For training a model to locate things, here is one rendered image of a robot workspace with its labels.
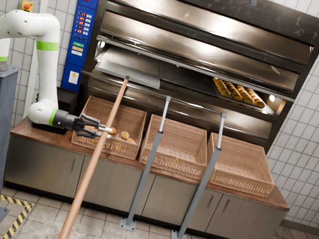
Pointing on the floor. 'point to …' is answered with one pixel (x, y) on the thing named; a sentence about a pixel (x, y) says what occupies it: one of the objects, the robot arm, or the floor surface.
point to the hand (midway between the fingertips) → (105, 132)
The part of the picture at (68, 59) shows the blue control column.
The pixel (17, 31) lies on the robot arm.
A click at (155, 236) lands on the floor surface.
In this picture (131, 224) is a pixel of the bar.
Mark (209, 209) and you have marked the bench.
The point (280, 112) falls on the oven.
